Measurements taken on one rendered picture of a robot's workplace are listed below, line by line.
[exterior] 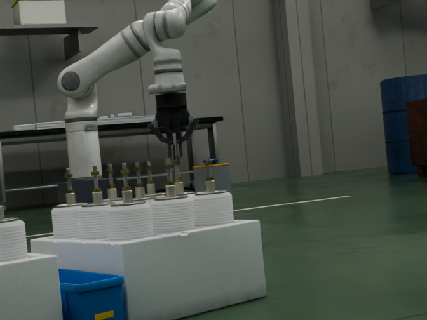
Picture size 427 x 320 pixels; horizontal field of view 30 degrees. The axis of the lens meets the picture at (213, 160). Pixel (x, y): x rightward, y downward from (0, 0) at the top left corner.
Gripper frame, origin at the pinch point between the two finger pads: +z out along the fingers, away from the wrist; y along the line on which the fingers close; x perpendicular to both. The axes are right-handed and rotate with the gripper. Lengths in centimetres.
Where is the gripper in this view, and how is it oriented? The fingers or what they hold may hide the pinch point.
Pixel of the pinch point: (175, 152)
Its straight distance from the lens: 195.5
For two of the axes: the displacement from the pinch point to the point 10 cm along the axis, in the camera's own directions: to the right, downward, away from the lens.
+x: -0.5, 0.1, -10.0
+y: -9.9, 0.9, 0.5
